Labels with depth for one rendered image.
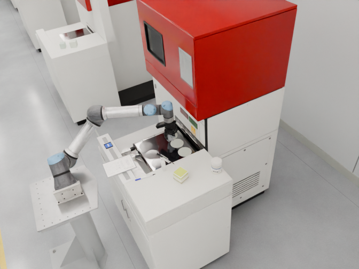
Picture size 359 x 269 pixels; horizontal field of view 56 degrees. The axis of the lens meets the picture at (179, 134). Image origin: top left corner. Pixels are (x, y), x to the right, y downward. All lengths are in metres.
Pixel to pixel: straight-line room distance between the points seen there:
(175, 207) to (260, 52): 1.11
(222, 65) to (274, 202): 1.68
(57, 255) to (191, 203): 1.51
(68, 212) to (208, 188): 0.94
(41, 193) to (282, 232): 2.00
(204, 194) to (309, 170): 1.78
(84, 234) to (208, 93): 1.44
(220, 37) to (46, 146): 2.84
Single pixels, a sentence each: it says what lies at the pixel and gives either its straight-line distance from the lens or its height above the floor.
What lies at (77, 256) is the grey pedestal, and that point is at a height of 0.07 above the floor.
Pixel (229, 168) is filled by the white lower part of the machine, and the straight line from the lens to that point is 2.75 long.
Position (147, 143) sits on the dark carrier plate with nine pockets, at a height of 0.90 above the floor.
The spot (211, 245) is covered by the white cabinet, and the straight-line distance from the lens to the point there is 2.68.
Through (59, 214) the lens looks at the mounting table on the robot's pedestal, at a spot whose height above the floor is 0.82.
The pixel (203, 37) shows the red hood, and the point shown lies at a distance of 1.95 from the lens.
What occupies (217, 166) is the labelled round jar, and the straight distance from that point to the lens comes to 2.18.
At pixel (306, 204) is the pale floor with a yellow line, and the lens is 3.42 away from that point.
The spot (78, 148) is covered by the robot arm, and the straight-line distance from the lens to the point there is 2.51.
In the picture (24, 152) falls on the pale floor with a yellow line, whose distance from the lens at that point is 4.35.
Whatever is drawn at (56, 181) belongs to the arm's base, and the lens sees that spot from 2.43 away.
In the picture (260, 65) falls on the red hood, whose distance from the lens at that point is 2.33.
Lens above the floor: 2.63
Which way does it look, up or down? 41 degrees down
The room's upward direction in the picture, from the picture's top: 5 degrees counter-clockwise
